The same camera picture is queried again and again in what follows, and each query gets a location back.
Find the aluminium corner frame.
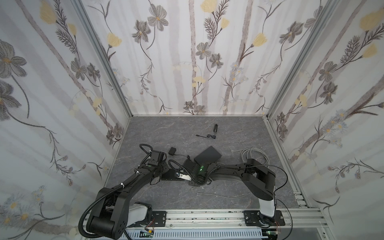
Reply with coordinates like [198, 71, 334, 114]
[266, 0, 340, 118]
[71, 0, 134, 119]

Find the grey flat network switch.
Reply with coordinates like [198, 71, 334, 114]
[194, 146, 222, 165]

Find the black ribbed network switch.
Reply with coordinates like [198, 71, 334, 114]
[161, 170, 185, 182]

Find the white slotted cable duct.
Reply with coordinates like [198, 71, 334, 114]
[126, 229, 268, 240]

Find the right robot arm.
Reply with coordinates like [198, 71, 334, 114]
[176, 159, 276, 228]

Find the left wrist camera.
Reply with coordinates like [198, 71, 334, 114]
[148, 151, 167, 165]

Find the black power adapter with cable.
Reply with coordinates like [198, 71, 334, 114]
[168, 147, 193, 171]

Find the aluminium corner frame right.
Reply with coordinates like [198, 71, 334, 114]
[266, 0, 340, 118]

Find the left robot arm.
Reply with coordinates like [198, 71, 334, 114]
[78, 144, 169, 240]

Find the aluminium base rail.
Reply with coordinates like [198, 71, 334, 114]
[138, 208, 328, 230]

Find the aluminium corner frame left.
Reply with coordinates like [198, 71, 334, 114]
[71, 0, 134, 119]

